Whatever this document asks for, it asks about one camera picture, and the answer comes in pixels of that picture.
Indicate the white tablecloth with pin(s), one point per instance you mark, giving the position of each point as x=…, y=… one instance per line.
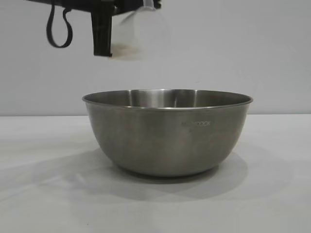
x=48, y=194

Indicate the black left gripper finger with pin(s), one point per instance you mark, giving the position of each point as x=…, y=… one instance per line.
x=128, y=3

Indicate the stainless steel mixing bowl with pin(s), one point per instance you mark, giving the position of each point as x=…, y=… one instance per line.
x=167, y=136

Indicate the clear plastic measuring cup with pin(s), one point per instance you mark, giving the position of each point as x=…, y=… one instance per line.
x=150, y=31

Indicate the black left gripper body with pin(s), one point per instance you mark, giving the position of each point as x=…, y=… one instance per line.
x=102, y=31

